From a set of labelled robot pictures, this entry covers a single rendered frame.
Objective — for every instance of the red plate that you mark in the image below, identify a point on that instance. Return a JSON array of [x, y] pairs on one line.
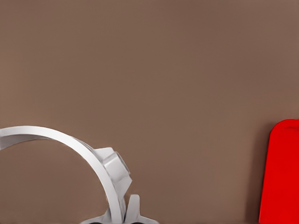
[[282, 172]]

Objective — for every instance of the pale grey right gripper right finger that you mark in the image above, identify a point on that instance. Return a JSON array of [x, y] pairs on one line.
[[134, 210]]

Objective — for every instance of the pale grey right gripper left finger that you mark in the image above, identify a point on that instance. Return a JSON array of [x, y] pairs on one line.
[[102, 219]]

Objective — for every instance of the white drainage pipe clamp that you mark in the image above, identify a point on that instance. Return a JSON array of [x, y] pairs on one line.
[[70, 142]]

